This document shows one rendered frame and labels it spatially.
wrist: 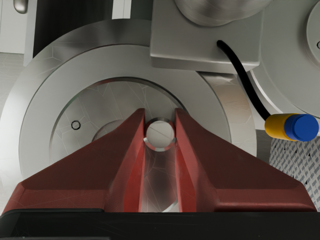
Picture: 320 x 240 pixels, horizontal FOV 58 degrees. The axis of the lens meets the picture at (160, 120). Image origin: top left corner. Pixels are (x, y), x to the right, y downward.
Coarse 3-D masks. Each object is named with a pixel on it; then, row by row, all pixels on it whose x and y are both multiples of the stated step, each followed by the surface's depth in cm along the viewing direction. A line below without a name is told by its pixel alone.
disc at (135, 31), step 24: (96, 24) 16; (120, 24) 16; (144, 24) 16; (48, 48) 16; (72, 48) 16; (24, 72) 16; (48, 72) 16; (216, 72) 16; (24, 96) 16; (240, 96) 16; (0, 120) 16; (240, 120) 16; (0, 144) 16; (240, 144) 16; (0, 168) 16
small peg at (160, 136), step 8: (152, 120) 12; (160, 120) 12; (168, 120) 12; (144, 128) 12; (152, 128) 12; (160, 128) 12; (168, 128) 12; (144, 136) 12; (152, 136) 12; (160, 136) 12; (168, 136) 12; (152, 144) 12; (160, 144) 12; (168, 144) 12
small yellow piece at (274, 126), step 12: (228, 48) 12; (240, 72) 12; (252, 96) 11; (264, 108) 11; (264, 120) 11; (276, 120) 10; (288, 120) 9; (300, 120) 8; (312, 120) 9; (276, 132) 10; (288, 132) 9; (300, 132) 9; (312, 132) 9
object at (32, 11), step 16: (32, 0) 17; (48, 0) 18; (64, 0) 21; (80, 0) 25; (96, 0) 31; (112, 0) 40; (32, 16) 17; (48, 16) 19; (64, 16) 21; (80, 16) 26; (96, 16) 31; (32, 32) 17; (48, 32) 19; (64, 32) 22; (32, 48) 17
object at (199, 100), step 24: (96, 48) 15; (120, 48) 15; (144, 48) 15; (72, 72) 15; (96, 72) 15; (120, 72) 15; (144, 72) 15; (168, 72) 15; (192, 72) 15; (48, 96) 15; (72, 96) 15; (192, 96) 15; (216, 96) 15; (24, 120) 15; (48, 120) 15; (216, 120) 15; (24, 144) 15; (48, 144) 15; (24, 168) 15
